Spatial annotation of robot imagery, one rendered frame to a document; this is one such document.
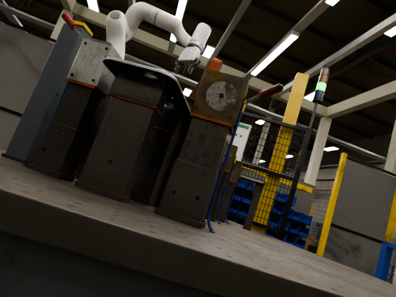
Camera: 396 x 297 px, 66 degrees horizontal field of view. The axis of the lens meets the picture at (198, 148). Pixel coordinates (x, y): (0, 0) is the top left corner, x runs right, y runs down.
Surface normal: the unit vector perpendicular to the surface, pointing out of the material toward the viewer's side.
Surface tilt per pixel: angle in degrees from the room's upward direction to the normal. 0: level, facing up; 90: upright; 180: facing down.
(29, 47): 90
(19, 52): 90
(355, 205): 90
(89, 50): 90
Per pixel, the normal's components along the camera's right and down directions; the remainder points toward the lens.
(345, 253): 0.20, -0.11
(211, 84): -0.12, -0.22
